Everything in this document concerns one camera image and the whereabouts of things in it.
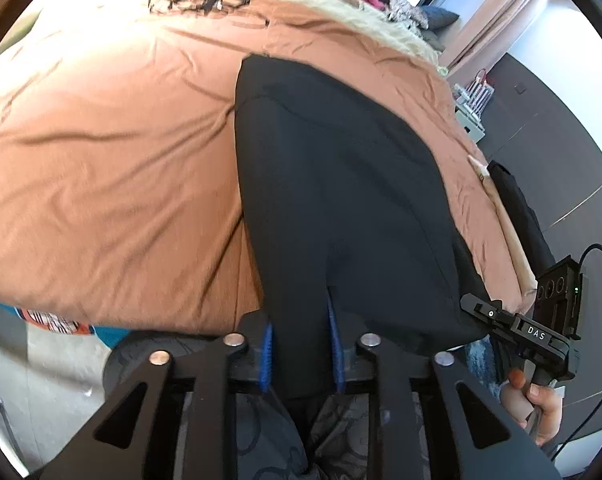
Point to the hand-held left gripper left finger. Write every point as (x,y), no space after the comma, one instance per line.
(267,360)

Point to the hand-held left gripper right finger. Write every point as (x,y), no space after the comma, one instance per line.
(335,355)

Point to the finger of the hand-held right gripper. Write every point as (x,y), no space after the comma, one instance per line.
(486,310)

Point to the black garment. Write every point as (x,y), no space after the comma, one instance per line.
(341,185)

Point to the person's right hand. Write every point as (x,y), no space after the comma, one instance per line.
(543,410)

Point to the person's patterned grey trousers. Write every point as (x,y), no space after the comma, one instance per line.
(276,435)

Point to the dark cloth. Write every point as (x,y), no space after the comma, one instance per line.
(518,210)

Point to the white storage rack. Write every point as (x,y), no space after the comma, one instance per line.
(473,105)

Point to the blue orange printed cloth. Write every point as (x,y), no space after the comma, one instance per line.
(61,324)

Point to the orange duvet with black print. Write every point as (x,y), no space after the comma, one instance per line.
(116,160)

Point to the beige curtain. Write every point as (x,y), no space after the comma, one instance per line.
(486,15)

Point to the grey pillow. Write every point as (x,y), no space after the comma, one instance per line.
(440,18)

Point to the wooden bed frame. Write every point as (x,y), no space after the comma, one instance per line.
(508,230)

